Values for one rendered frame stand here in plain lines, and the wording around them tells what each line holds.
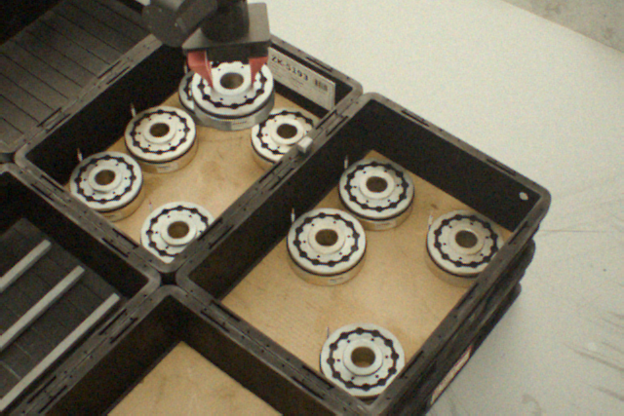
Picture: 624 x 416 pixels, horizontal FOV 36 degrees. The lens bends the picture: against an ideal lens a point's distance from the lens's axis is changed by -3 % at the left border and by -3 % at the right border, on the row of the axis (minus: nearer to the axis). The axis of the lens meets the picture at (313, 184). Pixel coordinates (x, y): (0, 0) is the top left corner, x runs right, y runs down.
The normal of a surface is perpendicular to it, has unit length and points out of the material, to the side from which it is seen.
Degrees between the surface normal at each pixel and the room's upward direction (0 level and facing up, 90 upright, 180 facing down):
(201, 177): 0
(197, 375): 0
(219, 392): 0
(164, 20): 93
